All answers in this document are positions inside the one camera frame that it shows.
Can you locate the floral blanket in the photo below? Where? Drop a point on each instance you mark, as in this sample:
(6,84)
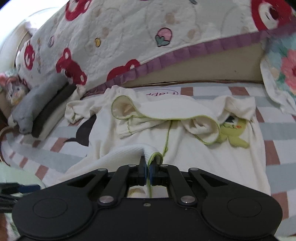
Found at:
(277,68)

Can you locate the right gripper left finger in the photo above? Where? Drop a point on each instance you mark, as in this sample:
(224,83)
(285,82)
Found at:
(142,171)

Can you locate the white quilt red bears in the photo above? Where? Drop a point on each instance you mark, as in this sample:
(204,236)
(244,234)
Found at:
(95,43)

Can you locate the plush bunny toy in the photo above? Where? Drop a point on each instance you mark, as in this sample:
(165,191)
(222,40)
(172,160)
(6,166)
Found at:
(13,86)

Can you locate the black folded garment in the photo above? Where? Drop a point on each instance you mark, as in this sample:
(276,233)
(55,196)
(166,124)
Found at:
(53,108)

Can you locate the cream baby garment green trim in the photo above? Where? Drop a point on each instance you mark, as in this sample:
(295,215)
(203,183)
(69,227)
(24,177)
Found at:
(221,136)

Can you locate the grey folded garment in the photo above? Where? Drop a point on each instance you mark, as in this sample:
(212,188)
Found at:
(33,103)

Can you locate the checkered bed sheet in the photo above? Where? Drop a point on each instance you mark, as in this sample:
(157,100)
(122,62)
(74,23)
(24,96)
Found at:
(50,158)

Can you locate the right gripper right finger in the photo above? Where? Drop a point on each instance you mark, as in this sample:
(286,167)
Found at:
(153,173)

